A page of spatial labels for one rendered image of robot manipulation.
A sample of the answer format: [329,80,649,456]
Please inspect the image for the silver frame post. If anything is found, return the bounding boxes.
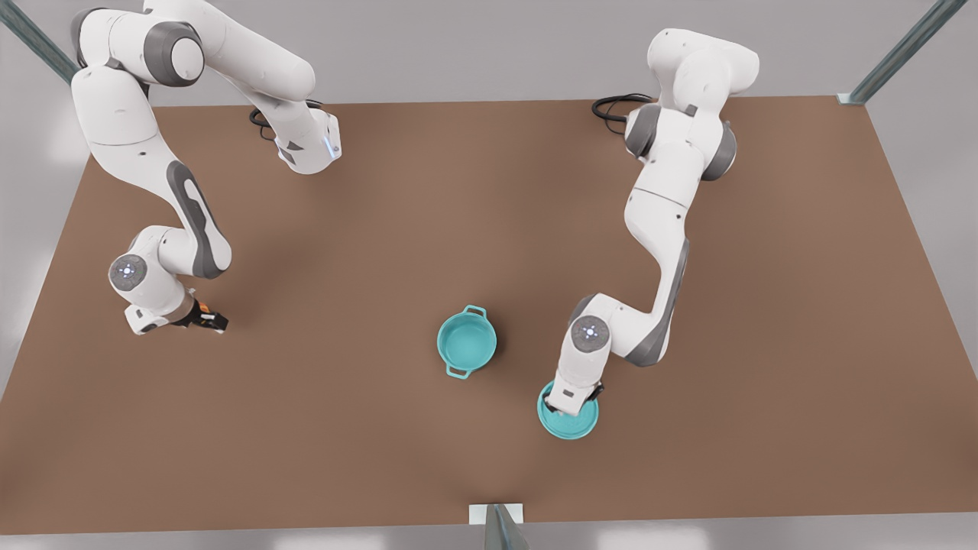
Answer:
[837,0,970,106]
[468,503,531,550]
[0,0,82,86]

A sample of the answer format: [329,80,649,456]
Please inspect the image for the black cable loop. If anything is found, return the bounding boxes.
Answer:
[250,99,325,143]
[591,93,656,138]

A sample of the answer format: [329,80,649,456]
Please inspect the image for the teal pot with handles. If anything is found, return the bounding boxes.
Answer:
[436,305,498,378]

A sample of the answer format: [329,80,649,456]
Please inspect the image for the teal pot lid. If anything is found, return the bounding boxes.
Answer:
[537,380,601,441]

